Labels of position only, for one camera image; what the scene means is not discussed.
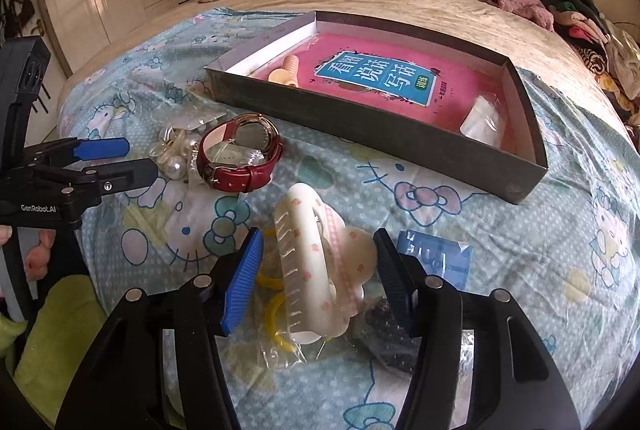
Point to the pearl jewelry cluster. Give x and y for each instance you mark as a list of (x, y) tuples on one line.
[(180, 163)]

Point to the pink book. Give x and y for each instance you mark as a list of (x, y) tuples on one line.
[(360, 110)]

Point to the beige bedspread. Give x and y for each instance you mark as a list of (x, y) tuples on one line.
[(400, 0)]

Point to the blue printed card packet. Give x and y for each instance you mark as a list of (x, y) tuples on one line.
[(481, 118)]

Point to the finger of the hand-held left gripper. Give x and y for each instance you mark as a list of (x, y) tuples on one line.
[(100, 149), (125, 175)]

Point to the bagged dark hair accessory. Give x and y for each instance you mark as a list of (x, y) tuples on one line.
[(385, 345)]

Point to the person's left hand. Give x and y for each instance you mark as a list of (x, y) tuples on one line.
[(41, 255)]

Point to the green cloth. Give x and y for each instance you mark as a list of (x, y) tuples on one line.
[(50, 360)]

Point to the cat print blanket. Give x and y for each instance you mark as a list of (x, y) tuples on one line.
[(500, 235)]

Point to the hanging bags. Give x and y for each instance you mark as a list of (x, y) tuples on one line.
[(20, 5)]

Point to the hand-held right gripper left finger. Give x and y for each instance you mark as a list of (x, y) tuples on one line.
[(242, 282)]

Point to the pile of clothes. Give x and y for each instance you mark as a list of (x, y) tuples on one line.
[(590, 35)]

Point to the pink fuzzy garment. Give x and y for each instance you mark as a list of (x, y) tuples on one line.
[(520, 5)]

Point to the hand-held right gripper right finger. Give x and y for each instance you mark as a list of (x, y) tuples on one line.
[(395, 282)]

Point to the bagged yellow rings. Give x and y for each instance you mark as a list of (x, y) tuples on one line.
[(272, 310)]

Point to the grey cardboard box tray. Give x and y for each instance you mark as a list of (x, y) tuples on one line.
[(375, 135)]

